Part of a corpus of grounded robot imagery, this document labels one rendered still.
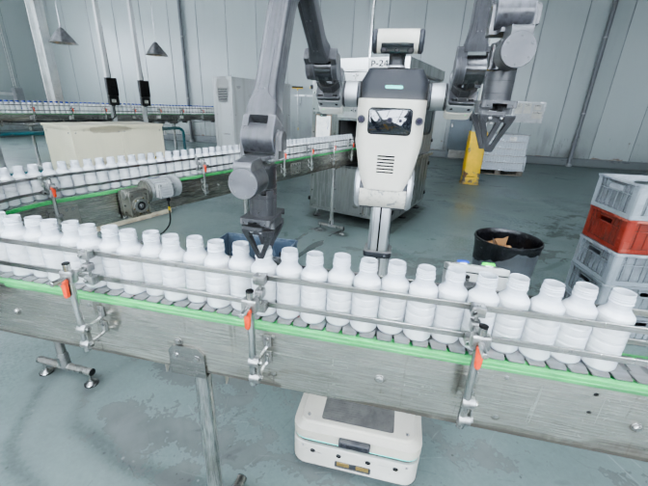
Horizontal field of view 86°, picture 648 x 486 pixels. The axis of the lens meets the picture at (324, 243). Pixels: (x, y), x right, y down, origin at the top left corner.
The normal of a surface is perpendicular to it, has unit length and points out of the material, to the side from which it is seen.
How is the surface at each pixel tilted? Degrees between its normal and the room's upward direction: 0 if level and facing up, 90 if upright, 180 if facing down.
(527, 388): 90
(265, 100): 62
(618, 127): 90
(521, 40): 90
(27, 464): 0
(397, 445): 31
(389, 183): 90
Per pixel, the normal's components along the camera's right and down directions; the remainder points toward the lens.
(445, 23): -0.22, 0.35
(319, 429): -0.08, -0.62
